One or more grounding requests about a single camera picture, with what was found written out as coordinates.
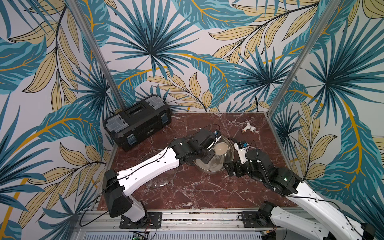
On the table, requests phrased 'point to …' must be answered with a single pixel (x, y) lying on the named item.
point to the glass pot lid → (163, 179)
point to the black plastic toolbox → (132, 123)
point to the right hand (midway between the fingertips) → (231, 160)
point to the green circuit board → (136, 238)
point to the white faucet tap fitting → (252, 128)
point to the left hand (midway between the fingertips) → (208, 153)
